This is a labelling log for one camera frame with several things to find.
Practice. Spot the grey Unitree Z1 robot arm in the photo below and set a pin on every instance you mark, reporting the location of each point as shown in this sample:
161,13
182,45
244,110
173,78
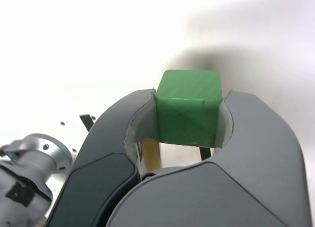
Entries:
32,168

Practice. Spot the black tape strip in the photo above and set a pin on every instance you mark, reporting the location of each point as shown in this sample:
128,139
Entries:
86,122

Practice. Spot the green cube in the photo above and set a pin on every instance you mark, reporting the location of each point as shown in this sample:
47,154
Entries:
187,113

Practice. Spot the yellow cube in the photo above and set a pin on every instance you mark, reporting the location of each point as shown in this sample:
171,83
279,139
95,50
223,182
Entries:
151,155

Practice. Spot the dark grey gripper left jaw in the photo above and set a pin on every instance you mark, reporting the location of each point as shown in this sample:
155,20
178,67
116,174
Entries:
103,168

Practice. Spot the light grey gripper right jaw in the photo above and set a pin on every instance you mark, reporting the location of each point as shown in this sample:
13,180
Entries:
221,192

